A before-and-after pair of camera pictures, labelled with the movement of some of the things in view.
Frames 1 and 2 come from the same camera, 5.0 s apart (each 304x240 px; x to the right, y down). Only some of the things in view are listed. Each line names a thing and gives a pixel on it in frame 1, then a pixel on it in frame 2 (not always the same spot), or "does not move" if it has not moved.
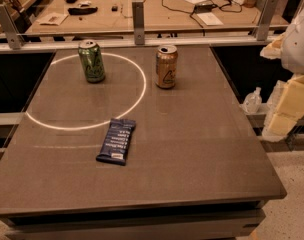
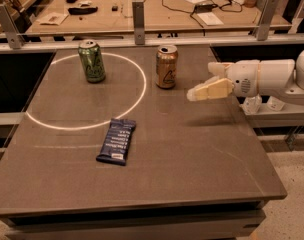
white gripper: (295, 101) to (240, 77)
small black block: (114, 8) does not move
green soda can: (92, 60) does not move
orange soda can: (166, 66) does not move
